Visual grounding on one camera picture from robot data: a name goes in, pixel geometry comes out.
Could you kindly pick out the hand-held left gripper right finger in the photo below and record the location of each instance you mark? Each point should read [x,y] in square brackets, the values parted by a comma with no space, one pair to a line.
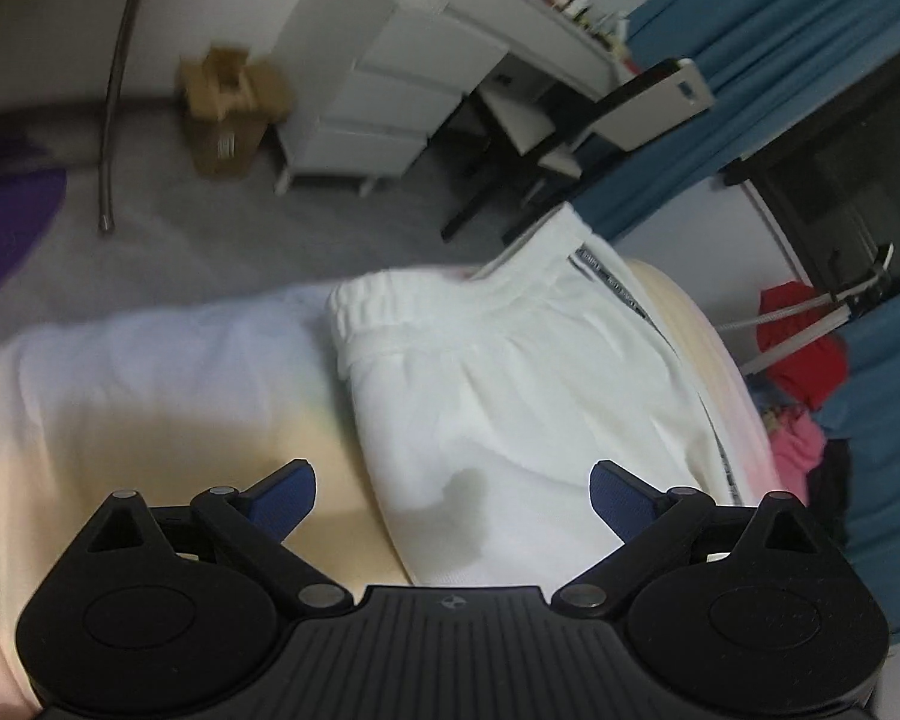
[615,499]

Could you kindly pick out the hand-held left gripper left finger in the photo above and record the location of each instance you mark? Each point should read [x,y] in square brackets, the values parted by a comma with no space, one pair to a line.
[285,496]

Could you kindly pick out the white striped pants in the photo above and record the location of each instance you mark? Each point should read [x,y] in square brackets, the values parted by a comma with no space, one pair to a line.
[510,390]

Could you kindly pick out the pink garment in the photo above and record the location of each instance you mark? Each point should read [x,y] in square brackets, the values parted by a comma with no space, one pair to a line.
[795,450]

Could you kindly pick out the black garment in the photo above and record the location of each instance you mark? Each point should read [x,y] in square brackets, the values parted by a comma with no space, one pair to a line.
[832,487]

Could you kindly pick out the red garment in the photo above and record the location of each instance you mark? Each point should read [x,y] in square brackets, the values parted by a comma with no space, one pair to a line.
[810,375]

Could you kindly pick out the blue curtain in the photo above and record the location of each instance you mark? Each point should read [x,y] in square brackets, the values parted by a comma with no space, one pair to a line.
[892,502]
[795,30]

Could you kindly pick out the purple cloth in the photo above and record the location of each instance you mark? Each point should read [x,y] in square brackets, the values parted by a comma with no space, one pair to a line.
[7,225]

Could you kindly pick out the dark window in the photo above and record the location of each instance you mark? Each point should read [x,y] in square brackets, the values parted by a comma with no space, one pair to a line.
[847,187]

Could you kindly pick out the black and white chair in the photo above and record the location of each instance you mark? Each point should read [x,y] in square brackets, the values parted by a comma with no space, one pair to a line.
[645,109]

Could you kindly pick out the cardboard box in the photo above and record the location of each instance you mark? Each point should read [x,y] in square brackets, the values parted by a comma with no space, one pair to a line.
[225,105]

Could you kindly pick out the white dresser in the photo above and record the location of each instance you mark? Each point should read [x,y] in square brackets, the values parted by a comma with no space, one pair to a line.
[390,90]

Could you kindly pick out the metal pipe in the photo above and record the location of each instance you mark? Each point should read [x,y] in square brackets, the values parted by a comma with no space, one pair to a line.
[116,90]

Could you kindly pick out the row of cosmetic bottles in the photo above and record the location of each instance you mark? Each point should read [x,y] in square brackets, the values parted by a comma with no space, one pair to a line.
[577,4]

